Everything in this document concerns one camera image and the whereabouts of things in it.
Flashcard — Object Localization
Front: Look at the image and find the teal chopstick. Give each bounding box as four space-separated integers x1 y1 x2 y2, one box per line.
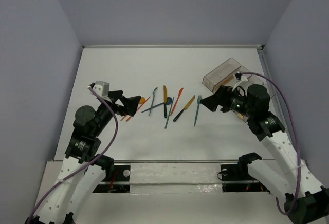
165 97 175 129

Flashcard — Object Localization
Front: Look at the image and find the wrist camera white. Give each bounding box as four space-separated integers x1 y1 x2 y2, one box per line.
87 81 109 100
233 71 248 90

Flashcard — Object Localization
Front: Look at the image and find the teal curved spoon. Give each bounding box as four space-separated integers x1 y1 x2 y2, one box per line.
149 87 158 116

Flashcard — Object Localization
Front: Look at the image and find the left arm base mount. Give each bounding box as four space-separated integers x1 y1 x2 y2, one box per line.
93 164 131 193

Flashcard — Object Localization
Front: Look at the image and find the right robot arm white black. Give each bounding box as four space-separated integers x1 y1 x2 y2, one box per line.
200 84 328 223

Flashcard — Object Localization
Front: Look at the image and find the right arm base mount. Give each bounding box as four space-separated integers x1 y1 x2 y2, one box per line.
217 164 270 193

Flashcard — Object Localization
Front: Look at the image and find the teal fork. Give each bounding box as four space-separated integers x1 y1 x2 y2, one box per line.
194 95 202 126

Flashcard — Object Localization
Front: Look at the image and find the yellow knife black handle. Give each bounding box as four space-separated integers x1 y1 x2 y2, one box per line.
173 96 195 122

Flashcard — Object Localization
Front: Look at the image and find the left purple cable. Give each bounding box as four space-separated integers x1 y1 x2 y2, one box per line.
27 89 119 222

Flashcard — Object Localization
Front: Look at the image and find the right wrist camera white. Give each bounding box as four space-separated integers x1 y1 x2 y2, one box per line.
233 71 248 90

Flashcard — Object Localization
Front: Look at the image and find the yellow knife dark handle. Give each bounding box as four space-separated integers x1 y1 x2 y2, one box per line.
163 85 168 118

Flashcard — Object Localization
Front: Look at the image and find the orange spoon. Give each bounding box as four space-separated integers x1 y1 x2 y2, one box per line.
139 97 150 105

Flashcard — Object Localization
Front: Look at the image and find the blue spoon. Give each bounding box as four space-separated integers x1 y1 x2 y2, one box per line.
142 97 172 113

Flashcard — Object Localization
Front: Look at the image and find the orange plastic knife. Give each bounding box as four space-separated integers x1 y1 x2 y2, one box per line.
170 88 184 116

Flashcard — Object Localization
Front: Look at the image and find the orange chopstick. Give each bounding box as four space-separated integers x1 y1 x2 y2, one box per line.
120 97 150 122
126 104 144 122

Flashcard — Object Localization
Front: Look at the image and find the clear four-compartment utensil organizer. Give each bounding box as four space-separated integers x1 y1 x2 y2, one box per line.
202 57 277 123

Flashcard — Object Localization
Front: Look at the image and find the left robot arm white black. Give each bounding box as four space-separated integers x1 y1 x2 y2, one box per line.
25 83 141 223

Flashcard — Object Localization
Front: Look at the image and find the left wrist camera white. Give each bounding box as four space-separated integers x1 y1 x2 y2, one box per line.
87 81 109 100

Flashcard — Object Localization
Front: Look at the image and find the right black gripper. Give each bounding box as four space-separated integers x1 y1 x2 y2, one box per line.
199 85 255 118

